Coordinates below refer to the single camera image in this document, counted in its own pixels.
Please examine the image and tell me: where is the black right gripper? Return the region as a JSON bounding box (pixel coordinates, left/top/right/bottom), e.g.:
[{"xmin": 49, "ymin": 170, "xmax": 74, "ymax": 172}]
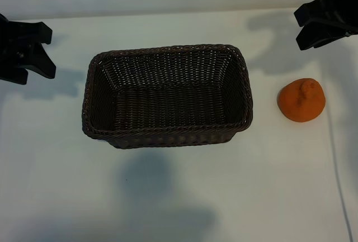
[{"xmin": 293, "ymin": 0, "xmax": 358, "ymax": 51}]

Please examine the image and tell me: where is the orange fruit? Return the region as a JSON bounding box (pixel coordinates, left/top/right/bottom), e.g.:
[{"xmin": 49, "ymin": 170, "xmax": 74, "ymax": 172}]
[{"xmin": 277, "ymin": 77, "xmax": 327, "ymax": 122}]

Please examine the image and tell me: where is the dark brown woven basket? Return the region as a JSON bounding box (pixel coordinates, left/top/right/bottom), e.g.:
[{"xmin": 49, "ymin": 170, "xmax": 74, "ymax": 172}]
[{"xmin": 82, "ymin": 44, "xmax": 254, "ymax": 150}]

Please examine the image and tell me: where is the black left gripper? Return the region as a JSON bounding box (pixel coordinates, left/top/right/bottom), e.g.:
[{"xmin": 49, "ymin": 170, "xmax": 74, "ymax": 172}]
[{"xmin": 0, "ymin": 12, "xmax": 56, "ymax": 86}]

